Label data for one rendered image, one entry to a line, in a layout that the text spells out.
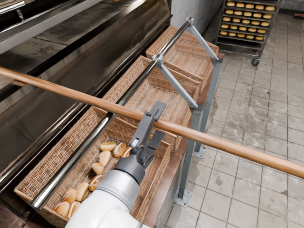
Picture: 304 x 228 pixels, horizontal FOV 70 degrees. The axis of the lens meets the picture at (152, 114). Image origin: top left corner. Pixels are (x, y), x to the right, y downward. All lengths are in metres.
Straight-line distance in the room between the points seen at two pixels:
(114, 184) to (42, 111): 0.63
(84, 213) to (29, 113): 0.63
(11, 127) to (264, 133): 2.16
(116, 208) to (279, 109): 2.52
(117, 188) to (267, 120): 2.28
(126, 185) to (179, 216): 1.32
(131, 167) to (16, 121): 0.59
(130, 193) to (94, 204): 0.08
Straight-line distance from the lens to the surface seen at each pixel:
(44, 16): 0.75
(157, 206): 1.17
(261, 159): 0.62
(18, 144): 0.99
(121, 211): 0.46
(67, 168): 0.61
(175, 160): 1.31
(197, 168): 1.99
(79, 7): 0.86
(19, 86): 0.93
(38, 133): 1.03
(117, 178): 0.48
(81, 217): 0.46
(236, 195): 1.95
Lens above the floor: 1.66
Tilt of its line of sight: 44 degrees down
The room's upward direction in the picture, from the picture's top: straight up
